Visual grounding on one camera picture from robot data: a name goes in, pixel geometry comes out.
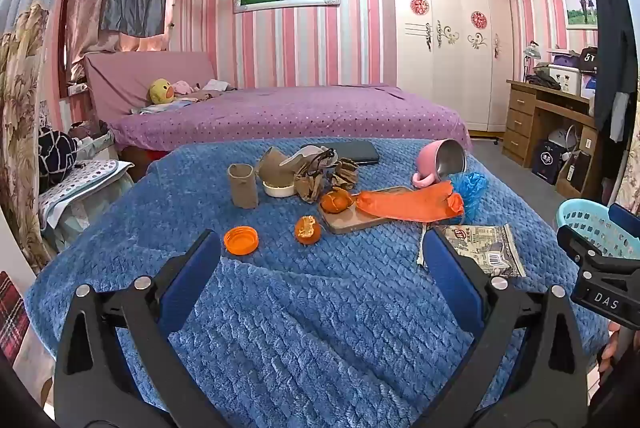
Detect light blue pillow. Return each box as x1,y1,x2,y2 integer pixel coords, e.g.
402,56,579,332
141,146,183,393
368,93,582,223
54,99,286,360
131,100,191,115

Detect red plaid cloth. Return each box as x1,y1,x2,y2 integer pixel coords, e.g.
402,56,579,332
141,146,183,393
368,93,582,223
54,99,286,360
0,271,31,364

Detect orange cloth bag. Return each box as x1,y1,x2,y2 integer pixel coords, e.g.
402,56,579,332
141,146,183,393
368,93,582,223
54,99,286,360
356,182,465,223

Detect wooden desk with drawers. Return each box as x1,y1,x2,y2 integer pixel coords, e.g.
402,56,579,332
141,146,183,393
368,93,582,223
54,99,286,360
502,79,601,201

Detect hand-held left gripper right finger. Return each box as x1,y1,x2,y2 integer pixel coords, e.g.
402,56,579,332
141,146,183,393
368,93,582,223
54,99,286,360
415,227,588,428

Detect person's right forearm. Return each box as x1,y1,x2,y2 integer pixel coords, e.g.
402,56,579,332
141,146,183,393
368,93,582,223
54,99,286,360
590,373,640,428

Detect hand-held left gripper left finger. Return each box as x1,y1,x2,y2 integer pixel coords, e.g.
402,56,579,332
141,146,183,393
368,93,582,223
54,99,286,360
52,229,236,428

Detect black printed box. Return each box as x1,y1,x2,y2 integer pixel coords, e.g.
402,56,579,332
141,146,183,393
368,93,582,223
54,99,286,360
531,140,566,185

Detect yellow duck plush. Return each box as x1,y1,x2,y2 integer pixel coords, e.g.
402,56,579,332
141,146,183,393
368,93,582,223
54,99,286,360
148,78,176,105

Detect small framed couple photo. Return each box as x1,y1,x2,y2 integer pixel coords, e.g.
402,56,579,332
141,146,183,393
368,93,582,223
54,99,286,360
564,0,603,30

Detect white helmet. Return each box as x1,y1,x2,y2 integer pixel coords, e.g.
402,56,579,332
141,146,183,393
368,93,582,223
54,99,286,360
548,124,581,159

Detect blue fleece blanket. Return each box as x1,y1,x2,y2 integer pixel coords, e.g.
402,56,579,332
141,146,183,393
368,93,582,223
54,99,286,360
24,137,613,428

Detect black white patterned bag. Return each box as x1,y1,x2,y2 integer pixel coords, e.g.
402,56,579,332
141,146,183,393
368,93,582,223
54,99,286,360
39,126,79,193

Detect white small bowl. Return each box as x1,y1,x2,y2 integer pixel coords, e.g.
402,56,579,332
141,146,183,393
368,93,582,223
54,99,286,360
262,180,297,198

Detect dotted white cushion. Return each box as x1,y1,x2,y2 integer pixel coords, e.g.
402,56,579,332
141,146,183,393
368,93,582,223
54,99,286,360
39,159,135,229

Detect white wardrobe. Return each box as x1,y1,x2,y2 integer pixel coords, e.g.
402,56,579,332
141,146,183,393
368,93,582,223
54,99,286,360
382,0,516,136

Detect light blue plastic basket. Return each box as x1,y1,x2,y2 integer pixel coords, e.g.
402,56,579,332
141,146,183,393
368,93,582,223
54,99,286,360
556,199,640,261

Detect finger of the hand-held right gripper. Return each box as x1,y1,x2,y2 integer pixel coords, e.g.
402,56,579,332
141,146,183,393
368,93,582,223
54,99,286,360
607,204,640,241
556,225,640,266

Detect grey snack packet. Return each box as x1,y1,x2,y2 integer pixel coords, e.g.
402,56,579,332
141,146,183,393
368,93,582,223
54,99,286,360
417,223,527,279

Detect orange bottle cap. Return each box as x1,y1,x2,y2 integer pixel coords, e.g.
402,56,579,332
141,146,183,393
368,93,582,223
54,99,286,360
223,226,260,255

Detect bed with purple dotted cover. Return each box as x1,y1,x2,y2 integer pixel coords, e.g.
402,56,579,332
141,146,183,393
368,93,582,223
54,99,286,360
107,84,473,153

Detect black bag with white print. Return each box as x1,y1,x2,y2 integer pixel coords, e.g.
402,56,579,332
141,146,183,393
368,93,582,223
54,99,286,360
577,48,599,73

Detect person's right hand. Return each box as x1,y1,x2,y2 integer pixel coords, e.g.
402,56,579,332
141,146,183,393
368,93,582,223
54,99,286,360
597,325,623,379

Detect pink flower print curtain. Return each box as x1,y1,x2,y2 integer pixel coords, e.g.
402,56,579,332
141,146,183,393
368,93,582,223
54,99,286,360
617,92,640,213

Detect dark hanging jacket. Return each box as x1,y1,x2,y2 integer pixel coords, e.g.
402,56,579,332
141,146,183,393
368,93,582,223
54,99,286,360
592,0,638,143

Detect torn brown paper cup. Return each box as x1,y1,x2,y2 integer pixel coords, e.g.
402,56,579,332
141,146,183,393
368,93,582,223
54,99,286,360
255,147,296,189

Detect cardboard tube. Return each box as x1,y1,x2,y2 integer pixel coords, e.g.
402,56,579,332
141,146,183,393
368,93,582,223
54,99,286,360
227,163,259,209

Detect black phone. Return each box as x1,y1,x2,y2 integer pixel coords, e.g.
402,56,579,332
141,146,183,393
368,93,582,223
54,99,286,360
302,140,379,167

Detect dark clothes pile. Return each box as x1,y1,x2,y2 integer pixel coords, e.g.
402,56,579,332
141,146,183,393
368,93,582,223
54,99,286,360
526,74,562,91

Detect grey wrapper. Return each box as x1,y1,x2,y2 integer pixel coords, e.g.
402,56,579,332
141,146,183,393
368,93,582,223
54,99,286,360
279,145,337,173

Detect brown phone case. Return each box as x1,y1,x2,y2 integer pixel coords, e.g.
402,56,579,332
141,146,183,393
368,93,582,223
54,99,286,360
318,186,416,235

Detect white storage box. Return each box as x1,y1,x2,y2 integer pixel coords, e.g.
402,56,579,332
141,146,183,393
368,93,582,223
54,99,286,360
547,64,582,96

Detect brown cloth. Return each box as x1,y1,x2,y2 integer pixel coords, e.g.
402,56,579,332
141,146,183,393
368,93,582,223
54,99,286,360
172,88,221,102

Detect pink steel-lined mug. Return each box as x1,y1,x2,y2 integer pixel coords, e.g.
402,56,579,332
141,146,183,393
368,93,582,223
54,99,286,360
411,139,467,189

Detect pink fabric headboard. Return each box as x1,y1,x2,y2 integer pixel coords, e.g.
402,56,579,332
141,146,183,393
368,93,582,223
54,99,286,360
81,52,218,129

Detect brown cardboard box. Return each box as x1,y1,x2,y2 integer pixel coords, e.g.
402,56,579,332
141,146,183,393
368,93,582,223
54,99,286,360
556,150,591,199

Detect beige palm print curtain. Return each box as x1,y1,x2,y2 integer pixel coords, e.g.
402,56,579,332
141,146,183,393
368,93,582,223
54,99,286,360
0,0,66,273

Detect desk lamp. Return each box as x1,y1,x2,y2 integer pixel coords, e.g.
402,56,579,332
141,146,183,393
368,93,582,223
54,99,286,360
521,40,542,82

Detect brown paper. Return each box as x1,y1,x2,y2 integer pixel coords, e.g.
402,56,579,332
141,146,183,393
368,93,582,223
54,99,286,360
295,158,361,203

